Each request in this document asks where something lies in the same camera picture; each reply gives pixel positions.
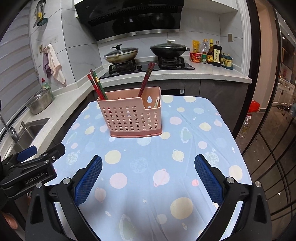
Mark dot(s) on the yellow snack bag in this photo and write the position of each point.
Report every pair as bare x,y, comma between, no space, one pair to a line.
196,46

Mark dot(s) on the red bag on floor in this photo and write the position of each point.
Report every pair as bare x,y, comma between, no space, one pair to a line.
254,107

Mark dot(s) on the purple hanging cloth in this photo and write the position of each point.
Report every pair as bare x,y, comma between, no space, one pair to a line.
46,68

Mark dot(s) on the black range hood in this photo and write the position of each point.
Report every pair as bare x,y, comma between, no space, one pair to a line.
110,20

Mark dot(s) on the green dish soap bottle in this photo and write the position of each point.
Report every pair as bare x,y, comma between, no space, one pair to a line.
45,85

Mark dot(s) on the clear oil bottle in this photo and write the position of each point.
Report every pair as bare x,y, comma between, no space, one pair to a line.
204,47

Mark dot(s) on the beige pan with lid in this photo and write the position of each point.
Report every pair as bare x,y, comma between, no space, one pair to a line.
121,55

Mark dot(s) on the hanging green skimmer utensil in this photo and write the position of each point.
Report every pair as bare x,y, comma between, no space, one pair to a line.
39,14

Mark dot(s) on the dark soy sauce bottle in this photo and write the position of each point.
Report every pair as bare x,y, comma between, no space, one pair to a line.
217,52

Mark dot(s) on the pink white hanging towel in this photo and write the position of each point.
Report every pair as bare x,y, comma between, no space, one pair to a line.
54,64

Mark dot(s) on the black gas stove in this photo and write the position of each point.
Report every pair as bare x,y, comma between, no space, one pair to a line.
129,67

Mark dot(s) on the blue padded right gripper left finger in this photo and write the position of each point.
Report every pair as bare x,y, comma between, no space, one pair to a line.
85,179

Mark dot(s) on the chrome sink faucet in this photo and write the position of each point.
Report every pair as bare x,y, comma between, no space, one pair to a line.
9,129

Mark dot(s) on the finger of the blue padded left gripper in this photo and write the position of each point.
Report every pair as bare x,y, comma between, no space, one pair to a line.
26,154

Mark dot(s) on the plastic bottle on floor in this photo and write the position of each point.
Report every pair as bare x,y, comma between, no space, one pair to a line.
245,127

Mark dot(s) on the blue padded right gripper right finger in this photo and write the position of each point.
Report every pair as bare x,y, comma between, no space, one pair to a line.
209,180

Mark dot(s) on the green white ceramic soup spoon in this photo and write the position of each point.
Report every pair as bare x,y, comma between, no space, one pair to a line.
157,102

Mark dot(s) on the maroon chopstick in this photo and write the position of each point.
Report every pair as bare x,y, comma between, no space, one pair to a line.
143,79
146,79

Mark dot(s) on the steel kitchen sink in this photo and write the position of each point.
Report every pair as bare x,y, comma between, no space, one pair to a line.
28,132

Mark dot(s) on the black wok with lid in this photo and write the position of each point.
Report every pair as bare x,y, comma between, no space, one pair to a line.
169,49

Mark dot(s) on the red instant noodle cup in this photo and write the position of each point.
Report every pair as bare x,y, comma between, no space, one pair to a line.
195,57

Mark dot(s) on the person's left hand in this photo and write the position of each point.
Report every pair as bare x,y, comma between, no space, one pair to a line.
11,221

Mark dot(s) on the blue planet pattern tablecloth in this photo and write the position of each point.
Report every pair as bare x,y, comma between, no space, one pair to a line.
148,188

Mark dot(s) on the stainless steel basin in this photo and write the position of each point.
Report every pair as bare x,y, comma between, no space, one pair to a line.
40,101

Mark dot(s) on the brown sauce bottle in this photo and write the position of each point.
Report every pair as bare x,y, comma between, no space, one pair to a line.
210,54

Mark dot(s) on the green condiment jar set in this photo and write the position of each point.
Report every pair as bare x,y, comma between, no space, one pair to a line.
227,61

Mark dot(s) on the pink perforated utensil holder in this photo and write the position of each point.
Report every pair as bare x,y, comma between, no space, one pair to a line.
129,116

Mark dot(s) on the short green chopstick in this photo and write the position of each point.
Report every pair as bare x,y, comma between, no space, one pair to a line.
100,86

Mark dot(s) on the small green lid jar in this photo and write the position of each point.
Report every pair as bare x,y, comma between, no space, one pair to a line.
204,58

